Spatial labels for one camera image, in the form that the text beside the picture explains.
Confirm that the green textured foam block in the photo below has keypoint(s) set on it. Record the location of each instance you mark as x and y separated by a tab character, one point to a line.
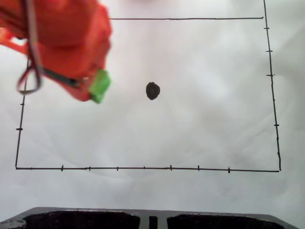
100	86

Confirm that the black dot mark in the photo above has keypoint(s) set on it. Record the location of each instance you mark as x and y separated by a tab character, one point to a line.
152	90

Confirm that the white paper sheet drawn rectangle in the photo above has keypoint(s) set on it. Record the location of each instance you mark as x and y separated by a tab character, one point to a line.
190	133

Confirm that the black plastic tray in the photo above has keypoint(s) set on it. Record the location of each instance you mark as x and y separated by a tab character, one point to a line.
152	219

